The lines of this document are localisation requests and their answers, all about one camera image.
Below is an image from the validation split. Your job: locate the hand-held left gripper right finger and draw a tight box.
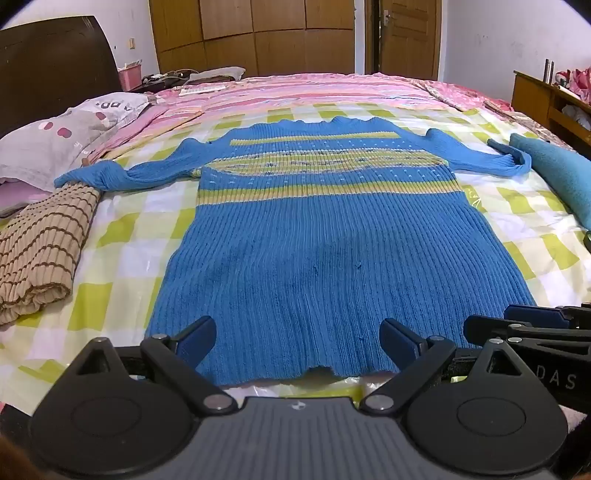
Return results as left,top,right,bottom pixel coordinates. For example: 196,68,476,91
360,318,527,414

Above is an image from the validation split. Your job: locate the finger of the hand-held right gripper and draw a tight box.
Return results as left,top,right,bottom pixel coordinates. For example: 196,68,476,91
503,302,591,329
464,315,591,354

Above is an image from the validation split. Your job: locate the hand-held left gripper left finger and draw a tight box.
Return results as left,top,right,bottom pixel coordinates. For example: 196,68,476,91
69,315,238,414

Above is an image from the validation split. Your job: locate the blue striped knit sweater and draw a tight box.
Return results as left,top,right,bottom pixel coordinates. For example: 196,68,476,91
54,115,539,387

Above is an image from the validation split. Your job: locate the green checkered bed sheet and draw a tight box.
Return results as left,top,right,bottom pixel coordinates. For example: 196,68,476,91
0,99,591,416

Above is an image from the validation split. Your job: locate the blue fleece cloth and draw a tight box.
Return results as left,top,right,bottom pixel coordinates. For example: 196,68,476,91
509,133,591,232

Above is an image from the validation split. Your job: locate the brown striped folded garment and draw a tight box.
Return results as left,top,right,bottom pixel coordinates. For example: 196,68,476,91
0,182,102,326

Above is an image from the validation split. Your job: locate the wooden cabinet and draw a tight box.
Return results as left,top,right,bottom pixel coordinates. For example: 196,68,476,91
510,70,591,153

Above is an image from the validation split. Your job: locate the pink floral cloth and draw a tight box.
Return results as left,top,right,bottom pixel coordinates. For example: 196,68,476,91
554,67,591,100

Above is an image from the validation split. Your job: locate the pink floral blanket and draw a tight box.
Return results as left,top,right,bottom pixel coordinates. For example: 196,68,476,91
416,76,555,144

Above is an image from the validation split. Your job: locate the grey pillow with pink print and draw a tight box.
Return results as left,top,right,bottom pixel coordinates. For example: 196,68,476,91
0,92,151,192

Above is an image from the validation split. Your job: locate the dark nightstand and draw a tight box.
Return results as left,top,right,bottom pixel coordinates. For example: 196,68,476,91
139,71,195,95

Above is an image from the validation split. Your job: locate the grey cloth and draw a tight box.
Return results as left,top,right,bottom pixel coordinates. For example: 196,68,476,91
185,67,246,85

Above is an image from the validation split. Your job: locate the pink striped quilt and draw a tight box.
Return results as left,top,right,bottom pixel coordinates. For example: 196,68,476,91
88,71,467,164

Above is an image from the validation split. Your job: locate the pink bin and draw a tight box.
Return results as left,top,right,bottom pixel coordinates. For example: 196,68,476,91
117,65,144,92

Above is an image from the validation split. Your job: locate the wooden door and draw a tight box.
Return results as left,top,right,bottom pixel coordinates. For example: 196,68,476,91
379,0,441,79

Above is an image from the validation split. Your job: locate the wooden wardrobe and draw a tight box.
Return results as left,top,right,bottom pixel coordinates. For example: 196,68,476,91
148,0,356,79

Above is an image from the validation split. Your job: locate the dark wooden headboard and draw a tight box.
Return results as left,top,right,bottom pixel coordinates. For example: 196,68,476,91
0,15,123,139

